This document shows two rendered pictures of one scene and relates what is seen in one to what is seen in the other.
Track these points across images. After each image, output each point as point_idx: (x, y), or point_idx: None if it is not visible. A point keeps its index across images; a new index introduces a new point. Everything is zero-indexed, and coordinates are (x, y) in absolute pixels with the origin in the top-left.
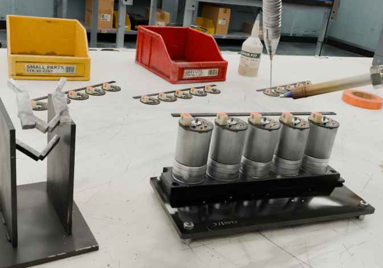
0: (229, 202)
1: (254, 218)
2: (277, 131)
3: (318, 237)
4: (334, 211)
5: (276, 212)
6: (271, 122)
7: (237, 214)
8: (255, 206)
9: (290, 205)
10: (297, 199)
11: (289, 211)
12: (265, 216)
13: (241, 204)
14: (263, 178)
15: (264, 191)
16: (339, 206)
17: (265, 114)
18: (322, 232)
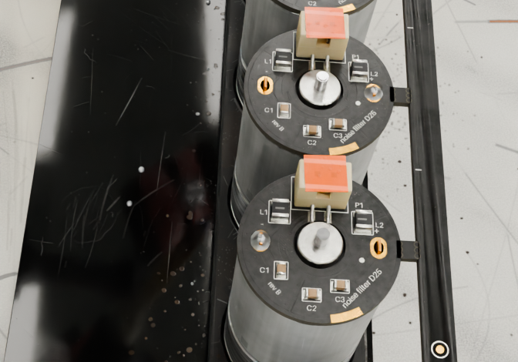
0: None
1: (92, 9)
2: None
3: (0, 200)
4: (35, 267)
5: (94, 80)
6: None
7: None
8: (143, 41)
9: (117, 144)
10: (141, 191)
11: (87, 119)
12: (89, 41)
13: (166, 12)
14: (230, 84)
15: (214, 113)
16: (55, 312)
17: (407, 12)
18: (14, 226)
